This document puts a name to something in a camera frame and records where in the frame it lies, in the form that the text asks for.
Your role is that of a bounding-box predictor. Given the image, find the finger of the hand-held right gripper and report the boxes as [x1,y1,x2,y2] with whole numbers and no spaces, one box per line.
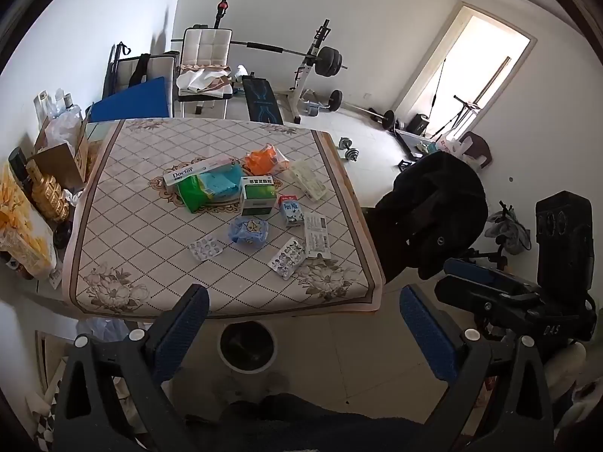
[444,258,526,289]
[434,275,542,314]

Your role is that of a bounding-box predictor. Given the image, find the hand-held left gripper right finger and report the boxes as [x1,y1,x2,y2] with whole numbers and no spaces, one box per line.
[399,285,554,452]

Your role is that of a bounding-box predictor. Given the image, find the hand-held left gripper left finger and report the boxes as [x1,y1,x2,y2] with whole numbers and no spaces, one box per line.
[53,284,210,452]

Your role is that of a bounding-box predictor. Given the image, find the white trash bin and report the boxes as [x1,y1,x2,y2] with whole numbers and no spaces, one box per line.
[217,321,278,374]

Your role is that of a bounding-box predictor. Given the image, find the white toothpaste box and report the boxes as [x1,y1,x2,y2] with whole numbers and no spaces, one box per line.
[162,154,242,188]

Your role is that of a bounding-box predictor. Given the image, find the orange plastic bag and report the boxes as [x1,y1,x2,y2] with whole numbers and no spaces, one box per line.
[244,144,290,176]

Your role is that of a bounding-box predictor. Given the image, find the person's right forearm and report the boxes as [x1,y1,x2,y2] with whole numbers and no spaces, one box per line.
[542,341,603,438]

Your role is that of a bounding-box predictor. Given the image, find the grey cloth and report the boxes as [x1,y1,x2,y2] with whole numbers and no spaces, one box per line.
[485,209,531,252]

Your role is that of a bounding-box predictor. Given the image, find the black jacket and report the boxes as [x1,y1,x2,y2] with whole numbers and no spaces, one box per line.
[374,151,488,281]

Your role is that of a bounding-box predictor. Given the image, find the small silver blister pack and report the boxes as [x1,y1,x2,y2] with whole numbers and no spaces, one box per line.
[189,235,222,262]

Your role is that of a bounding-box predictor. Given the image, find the floral checked tablecloth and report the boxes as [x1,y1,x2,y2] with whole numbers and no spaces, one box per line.
[63,117,384,317]

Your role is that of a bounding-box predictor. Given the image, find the crumpled blue wrapper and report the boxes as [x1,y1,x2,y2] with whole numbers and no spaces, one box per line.
[228,217,270,248]

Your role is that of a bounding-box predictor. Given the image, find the brown plastic stool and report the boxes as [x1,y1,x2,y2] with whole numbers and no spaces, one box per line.
[459,132,493,168]

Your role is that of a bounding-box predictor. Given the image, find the large silver blister pack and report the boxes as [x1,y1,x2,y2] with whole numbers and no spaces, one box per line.
[268,238,308,281]

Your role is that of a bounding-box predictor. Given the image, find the green plastic packet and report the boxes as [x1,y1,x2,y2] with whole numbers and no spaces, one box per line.
[176,174,213,214]

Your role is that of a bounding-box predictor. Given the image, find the white paper leaflet box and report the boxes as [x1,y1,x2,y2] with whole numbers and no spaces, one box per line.
[303,213,331,259]

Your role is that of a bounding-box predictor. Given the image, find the light blue tissue packet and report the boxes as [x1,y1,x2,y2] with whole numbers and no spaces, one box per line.
[198,169,243,201]

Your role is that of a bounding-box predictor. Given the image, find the green and white medicine box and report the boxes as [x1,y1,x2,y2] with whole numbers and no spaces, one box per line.
[239,175,276,217]

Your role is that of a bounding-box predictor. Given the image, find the small blue milk carton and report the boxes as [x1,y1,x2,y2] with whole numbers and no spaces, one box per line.
[279,194,303,228]

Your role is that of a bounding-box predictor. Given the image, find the black music stand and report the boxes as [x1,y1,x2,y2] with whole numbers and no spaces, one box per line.
[452,94,484,133]

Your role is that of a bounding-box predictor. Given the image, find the small dumbbell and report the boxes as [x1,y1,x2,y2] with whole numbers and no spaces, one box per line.
[338,136,361,161]

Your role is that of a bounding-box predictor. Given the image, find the long floor barbell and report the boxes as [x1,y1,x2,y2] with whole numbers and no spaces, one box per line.
[325,89,396,131]

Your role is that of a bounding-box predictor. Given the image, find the clear plastic tray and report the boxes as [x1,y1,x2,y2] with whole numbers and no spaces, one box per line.
[283,157,328,202]

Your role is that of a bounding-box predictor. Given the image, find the yellow floral box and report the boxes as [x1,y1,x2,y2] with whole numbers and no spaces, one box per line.
[0,162,57,276]

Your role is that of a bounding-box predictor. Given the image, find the golden bottle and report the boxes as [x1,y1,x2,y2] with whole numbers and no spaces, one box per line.
[26,160,71,220]

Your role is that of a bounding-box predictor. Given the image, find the cardboard box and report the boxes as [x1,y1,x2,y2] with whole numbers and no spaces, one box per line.
[28,118,90,184]

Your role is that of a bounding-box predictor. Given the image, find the clear plastic bag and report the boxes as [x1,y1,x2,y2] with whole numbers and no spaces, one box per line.
[44,113,83,148]

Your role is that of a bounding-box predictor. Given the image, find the blue mat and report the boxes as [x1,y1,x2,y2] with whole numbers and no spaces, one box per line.
[89,76,170,123]

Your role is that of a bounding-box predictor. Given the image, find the dark bottle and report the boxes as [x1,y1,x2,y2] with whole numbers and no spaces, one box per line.
[8,147,36,184]

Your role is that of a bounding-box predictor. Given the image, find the black bench pad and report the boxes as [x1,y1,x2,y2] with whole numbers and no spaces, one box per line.
[242,76,284,125]

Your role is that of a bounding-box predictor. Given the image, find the white and tan cloth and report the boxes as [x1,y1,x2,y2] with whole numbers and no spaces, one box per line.
[176,67,235,95]

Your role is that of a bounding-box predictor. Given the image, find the barbell with black plates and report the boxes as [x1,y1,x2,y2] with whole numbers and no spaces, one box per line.
[231,40,349,77]

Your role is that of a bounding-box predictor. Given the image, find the white folded chair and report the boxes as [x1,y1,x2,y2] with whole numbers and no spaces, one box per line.
[113,52,180,99]

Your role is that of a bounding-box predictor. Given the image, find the white weight rack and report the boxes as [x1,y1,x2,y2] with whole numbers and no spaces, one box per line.
[275,19,349,125]

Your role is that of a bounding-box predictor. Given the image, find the white padded chair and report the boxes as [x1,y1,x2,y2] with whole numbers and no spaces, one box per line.
[181,26,234,69]

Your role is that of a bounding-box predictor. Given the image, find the door frame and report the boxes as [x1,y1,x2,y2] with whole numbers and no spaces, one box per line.
[393,2,538,137]

